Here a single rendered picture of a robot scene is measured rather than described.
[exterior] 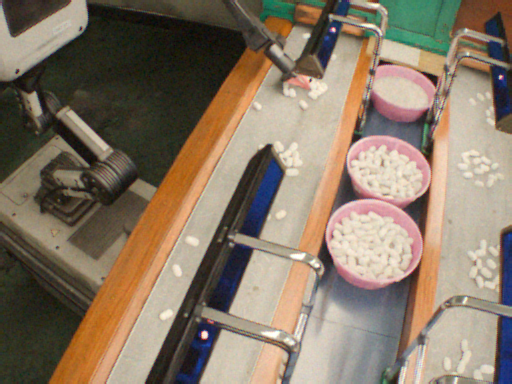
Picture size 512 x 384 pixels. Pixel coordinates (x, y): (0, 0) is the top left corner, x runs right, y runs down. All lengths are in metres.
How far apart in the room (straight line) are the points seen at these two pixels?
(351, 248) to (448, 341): 0.36
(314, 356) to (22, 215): 1.14
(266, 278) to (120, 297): 0.36
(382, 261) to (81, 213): 1.01
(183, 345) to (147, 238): 0.58
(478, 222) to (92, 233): 1.24
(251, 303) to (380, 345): 0.35
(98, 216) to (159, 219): 0.46
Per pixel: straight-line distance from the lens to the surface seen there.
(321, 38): 1.35
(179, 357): 0.74
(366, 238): 1.34
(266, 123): 1.60
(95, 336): 1.17
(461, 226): 1.47
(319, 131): 1.60
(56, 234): 1.73
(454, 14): 2.02
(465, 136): 1.77
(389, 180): 1.52
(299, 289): 1.19
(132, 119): 2.80
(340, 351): 1.24
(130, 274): 1.23
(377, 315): 1.30
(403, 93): 1.87
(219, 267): 0.81
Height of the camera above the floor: 1.80
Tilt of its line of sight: 49 degrees down
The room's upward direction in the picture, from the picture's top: 4 degrees clockwise
